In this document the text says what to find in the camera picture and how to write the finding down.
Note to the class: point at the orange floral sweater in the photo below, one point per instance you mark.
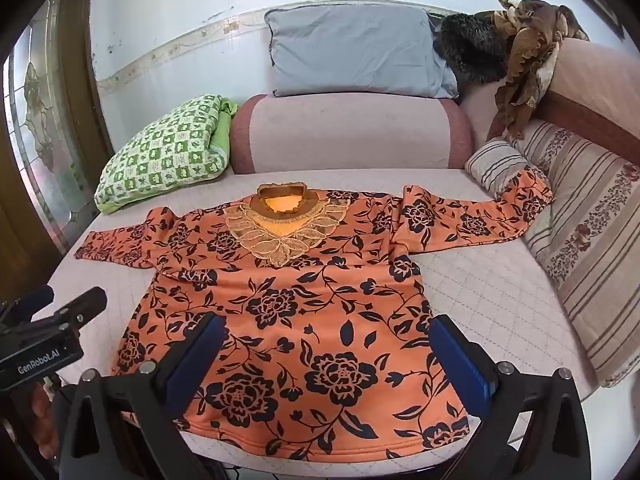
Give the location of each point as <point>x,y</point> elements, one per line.
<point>310,320</point>

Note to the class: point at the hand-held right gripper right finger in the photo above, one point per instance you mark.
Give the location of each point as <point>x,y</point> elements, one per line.
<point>457,360</point>

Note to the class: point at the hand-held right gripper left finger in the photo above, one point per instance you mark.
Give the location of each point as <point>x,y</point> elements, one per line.
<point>199,355</point>

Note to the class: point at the pink sofa backrest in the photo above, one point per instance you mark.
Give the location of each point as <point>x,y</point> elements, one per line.
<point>585,90</point>

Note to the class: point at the brown ruffled garment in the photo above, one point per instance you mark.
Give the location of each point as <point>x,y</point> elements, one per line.
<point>530,55</point>

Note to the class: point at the grey pillow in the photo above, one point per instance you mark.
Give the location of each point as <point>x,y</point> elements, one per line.
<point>350,52</point>

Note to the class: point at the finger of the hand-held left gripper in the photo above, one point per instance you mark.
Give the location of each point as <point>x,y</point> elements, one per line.
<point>35,299</point>
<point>82,302</point>

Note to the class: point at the wooden glass door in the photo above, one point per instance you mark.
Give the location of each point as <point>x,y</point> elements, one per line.
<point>45,145</point>

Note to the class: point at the dark fuzzy garment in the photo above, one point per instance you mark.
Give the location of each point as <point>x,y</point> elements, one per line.
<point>467,50</point>

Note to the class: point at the pink bolster cushion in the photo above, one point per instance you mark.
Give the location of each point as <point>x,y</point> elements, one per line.
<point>350,132</point>

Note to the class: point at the green checked pillow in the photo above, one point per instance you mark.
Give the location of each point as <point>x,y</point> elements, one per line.
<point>165,152</point>

